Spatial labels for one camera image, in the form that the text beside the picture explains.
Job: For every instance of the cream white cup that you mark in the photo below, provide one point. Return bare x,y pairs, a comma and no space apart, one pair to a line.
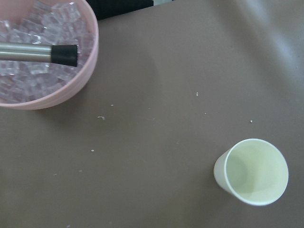
254,171

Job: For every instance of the metal muddler with black tip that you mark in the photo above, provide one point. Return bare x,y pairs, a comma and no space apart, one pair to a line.
58,54

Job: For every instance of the pink bowl with ice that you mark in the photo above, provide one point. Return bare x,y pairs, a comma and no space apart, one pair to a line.
15,10

